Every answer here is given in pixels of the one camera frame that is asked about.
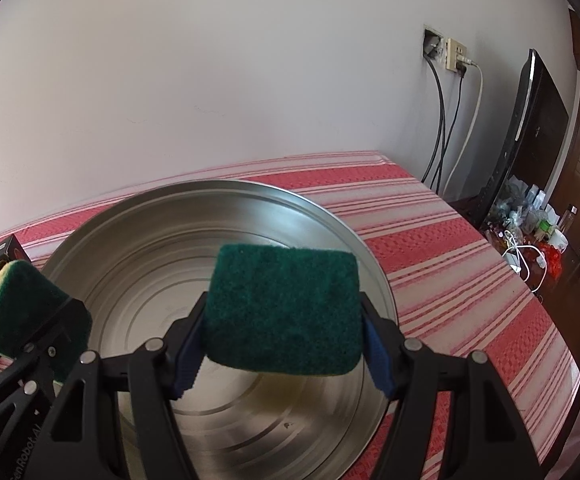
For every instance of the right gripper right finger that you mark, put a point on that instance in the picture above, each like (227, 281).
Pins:
(485, 437)

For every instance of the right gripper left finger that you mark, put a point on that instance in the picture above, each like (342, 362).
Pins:
(160, 371)

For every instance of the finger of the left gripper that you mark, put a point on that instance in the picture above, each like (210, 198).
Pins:
(65, 329)

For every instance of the yellow green sponge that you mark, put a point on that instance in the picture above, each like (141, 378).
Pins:
(27, 301)

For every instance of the green scouring sponge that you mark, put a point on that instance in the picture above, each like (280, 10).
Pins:
(293, 311)

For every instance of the round metal cookie tin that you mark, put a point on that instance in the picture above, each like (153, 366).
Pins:
(280, 388)

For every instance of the black television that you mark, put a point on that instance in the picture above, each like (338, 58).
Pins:
(533, 140)

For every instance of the beige wall socket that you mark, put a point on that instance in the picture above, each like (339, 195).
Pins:
(455, 54)

